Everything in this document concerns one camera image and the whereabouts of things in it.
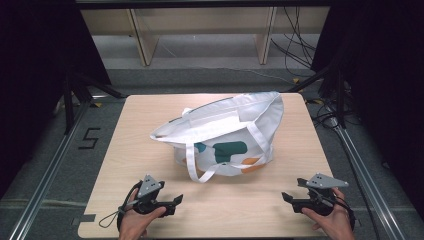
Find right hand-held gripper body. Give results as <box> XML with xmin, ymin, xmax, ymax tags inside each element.
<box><xmin>291</xmin><ymin>172</ymin><xmax>350</xmax><ymax>216</ymax></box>

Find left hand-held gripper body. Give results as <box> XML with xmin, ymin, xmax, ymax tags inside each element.
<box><xmin>131</xmin><ymin>173</ymin><xmax>177</xmax><ymax>216</ymax></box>

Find white tote bag coloured patches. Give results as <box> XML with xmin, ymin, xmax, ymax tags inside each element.
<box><xmin>149</xmin><ymin>91</ymin><xmax>285</xmax><ymax>184</ymax></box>

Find person's right hand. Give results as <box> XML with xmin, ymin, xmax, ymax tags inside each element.
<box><xmin>301</xmin><ymin>187</ymin><xmax>356</xmax><ymax>240</ymax></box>

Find person's left hand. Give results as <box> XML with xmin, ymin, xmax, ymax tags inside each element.
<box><xmin>118</xmin><ymin>188</ymin><xmax>168</xmax><ymax>240</ymax></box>

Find grey tape corner mark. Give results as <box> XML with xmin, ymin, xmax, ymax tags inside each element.
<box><xmin>71</xmin><ymin>213</ymin><xmax>97</xmax><ymax>227</ymax></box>

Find black metal stand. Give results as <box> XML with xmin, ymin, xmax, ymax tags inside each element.
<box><xmin>62</xmin><ymin>70</ymin><xmax>127</xmax><ymax>135</ymax></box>
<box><xmin>285</xmin><ymin>62</ymin><xmax>348</xmax><ymax>130</ymax></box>

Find black curtain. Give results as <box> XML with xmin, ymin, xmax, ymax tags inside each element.
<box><xmin>310</xmin><ymin>0</ymin><xmax>424</xmax><ymax>222</ymax></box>
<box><xmin>0</xmin><ymin>0</ymin><xmax>112</xmax><ymax>200</ymax></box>

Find black looped gripper cable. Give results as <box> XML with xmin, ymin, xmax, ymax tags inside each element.
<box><xmin>98</xmin><ymin>180</ymin><xmax>144</xmax><ymax>232</ymax></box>

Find aluminium floor rail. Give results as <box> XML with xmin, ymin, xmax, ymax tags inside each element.
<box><xmin>333</xmin><ymin>125</ymin><xmax>407</xmax><ymax>240</ymax></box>
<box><xmin>7</xmin><ymin>99</ymin><xmax>92</xmax><ymax>240</ymax></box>

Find black cables beside stand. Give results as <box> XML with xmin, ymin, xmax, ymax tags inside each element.
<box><xmin>308</xmin><ymin>98</ymin><xmax>338</xmax><ymax>130</ymax></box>

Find thin white floor cable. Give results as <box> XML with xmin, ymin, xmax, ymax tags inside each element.
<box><xmin>199</xmin><ymin>65</ymin><xmax>295</xmax><ymax>85</ymax></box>

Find bundle of black floor cables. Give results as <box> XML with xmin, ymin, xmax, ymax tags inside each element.
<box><xmin>270</xmin><ymin>5</ymin><xmax>318</xmax><ymax>78</ymax></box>

